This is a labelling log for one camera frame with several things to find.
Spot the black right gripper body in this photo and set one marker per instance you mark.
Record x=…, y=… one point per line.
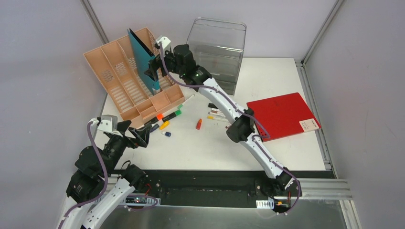
x=172, y=65

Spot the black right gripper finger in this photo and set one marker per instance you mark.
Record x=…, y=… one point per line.
x=155, y=62
x=152, y=72

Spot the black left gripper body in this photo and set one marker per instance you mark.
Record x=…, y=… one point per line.
x=127, y=137

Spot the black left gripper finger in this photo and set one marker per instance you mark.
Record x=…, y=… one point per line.
x=141, y=136
x=123, y=126

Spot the teal folder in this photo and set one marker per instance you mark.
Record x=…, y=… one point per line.
x=143, y=53

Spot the red folder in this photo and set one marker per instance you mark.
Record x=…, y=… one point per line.
x=283, y=116

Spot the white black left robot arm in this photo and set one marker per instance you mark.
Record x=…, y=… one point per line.
x=86, y=203

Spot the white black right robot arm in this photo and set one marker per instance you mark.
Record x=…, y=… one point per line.
x=242, y=130

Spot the dark blue small bottle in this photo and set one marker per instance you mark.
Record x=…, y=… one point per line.
x=154, y=127

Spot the black highlighter orange cap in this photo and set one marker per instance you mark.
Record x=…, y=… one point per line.
x=154, y=120

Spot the blue white small bottle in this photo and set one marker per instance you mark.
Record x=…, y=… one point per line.
x=167, y=134

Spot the peach plastic file organizer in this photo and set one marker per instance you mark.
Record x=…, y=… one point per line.
x=115, y=66

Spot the smoked clear drawer box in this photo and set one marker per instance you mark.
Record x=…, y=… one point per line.
x=218, y=46

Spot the black highlighter green cap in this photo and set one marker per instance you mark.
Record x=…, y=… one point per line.
x=172, y=115

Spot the white marker green caps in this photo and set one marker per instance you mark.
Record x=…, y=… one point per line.
x=186, y=100

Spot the black highlighter blue cap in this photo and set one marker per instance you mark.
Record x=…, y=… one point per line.
x=211, y=105

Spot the red orange small bottle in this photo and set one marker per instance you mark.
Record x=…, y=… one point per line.
x=199, y=124

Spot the white marker purple cap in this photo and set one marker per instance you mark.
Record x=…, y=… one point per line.
x=217, y=114

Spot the white marker yellow caps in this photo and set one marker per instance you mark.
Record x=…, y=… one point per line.
x=217, y=119

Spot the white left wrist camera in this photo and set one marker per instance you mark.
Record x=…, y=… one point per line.
x=105, y=123

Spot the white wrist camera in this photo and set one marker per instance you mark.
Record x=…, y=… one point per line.
x=105, y=123
x=163, y=42

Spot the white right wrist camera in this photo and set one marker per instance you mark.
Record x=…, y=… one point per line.
x=163, y=42

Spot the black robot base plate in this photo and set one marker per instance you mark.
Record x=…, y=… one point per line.
x=224, y=189

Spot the aluminium frame rail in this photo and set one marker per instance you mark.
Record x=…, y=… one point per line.
x=325, y=189

